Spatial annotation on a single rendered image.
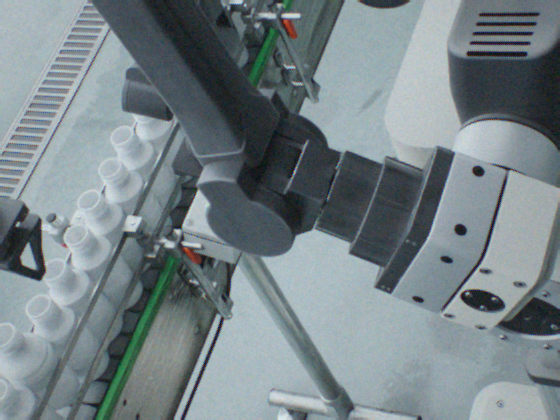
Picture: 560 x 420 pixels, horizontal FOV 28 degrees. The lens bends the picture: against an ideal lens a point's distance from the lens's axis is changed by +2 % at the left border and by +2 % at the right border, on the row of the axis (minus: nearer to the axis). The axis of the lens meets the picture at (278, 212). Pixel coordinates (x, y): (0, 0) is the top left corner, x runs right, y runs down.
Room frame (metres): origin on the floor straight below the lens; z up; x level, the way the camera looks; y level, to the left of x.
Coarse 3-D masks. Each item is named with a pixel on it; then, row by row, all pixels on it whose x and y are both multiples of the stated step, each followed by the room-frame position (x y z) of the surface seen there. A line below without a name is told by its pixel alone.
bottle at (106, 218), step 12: (84, 192) 1.18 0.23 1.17; (96, 192) 1.17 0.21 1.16; (84, 204) 1.17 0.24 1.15; (96, 204) 1.15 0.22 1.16; (108, 204) 1.16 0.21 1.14; (84, 216) 1.16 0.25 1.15; (96, 216) 1.14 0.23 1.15; (108, 216) 1.15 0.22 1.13; (120, 216) 1.15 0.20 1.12; (96, 228) 1.14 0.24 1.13; (108, 228) 1.14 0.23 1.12; (120, 228) 1.14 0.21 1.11; (132, 240) 1.14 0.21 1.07; (120, 252) 1.13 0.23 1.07; (132, 252) 1.13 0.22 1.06; (132, 264) 1.13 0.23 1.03
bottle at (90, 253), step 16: (80, 224) 1.13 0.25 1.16; (64, 240) 1.11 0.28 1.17; (80, 240) 1.13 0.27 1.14; (96, 240) 1.11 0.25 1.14; (80, 256) 1.10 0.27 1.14; (96, 256) 1.09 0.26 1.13; (96, 272) 1.08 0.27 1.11; (112, 272) 1.09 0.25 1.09; (128, 272) 1.10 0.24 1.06; (112, 288) 1.08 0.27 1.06; (128, 304) 1.08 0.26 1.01
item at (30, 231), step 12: (36, 216) 0.86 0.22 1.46; (24, 228) 0.85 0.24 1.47; (36, 228) 0.85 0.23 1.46; (12, 240) 0.84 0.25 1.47; (24, 240) 0.84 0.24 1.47; (36, 240) 0.86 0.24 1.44; (12, 252) 0.83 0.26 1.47; (36, 252) 0.86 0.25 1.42; (0, 264) 0.82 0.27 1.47; (12, 264) 0.82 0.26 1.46; (36, 264) 0.86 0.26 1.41; (24, 276) 0.83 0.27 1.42; (36, 276) 0.84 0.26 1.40
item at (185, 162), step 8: (184, 144) 1.04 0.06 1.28; (184, 152) 1.03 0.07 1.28; (192, 152) 1.02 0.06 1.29; (176, 160) 1.02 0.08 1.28; (184, 160) 1.02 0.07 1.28; (192, 160) 1.01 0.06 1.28; (176, 168) 1.01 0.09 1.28; (184, 168) 1.01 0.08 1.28; (192, 168) 1.00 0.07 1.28; (200, 168) 1.00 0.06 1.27; (184, 176) 1.01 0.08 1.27; (192, 176) 1.00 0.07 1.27
